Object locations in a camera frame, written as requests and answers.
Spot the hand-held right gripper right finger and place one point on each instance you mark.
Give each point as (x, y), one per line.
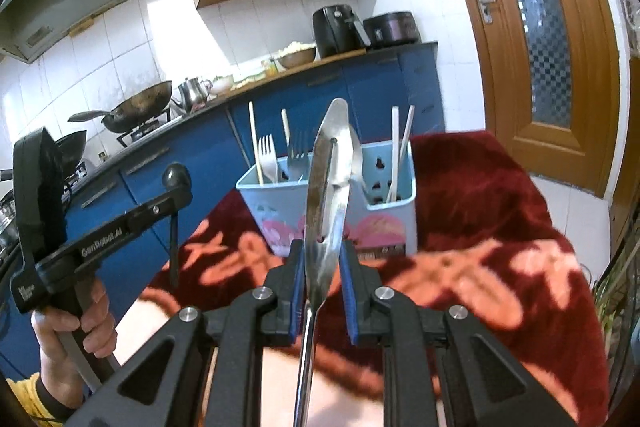
(350, 302)

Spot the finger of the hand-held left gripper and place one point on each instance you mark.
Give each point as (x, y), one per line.
(160, 206)

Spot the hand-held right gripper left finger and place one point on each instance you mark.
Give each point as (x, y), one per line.
(298, 292)

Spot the black ladle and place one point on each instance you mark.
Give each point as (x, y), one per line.
(176, 177)

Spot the steel spatula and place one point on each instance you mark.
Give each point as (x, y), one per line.
(320, 217)

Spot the light blue utensil holder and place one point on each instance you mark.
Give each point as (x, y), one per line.
(385, 227)

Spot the white plastic fork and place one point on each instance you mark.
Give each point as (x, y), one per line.
(267, 157)

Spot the steel fork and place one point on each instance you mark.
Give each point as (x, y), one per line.
(299, 154)

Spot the person's left forearm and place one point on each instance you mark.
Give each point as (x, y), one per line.
(30, 399)

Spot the person's left hand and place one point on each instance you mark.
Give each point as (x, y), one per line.
(97, 317)

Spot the steel pot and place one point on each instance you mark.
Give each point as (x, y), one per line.
(7, 227)

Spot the blue kitchen base cabinets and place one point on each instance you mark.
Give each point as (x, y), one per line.
(200, 167)

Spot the black pan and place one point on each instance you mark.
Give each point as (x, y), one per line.
(72, 147)

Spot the gas stove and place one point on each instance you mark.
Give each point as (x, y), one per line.
(145, 129)

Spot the black wok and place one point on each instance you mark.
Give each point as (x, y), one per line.
(140, 104)

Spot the steel kettle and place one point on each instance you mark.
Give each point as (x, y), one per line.
(192, 94)

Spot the white chopstick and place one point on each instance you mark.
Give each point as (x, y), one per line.
(407, 127)
(395, 147)
(255, 137)

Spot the ceramic teapot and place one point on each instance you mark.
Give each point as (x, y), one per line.
(222, 84)

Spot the red floral blanket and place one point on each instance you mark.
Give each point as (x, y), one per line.
(475, 207)

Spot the bowl of food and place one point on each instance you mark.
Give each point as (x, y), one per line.
(295, 57)

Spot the kitchen countertop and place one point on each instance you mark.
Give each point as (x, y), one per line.
(320, 60)

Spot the black air fryer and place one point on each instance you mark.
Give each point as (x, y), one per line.
(332, 29)

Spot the dark rice cooker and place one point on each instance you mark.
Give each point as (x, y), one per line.
(390, 29)

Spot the wooden door with glass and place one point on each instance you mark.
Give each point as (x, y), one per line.
(590, 57)

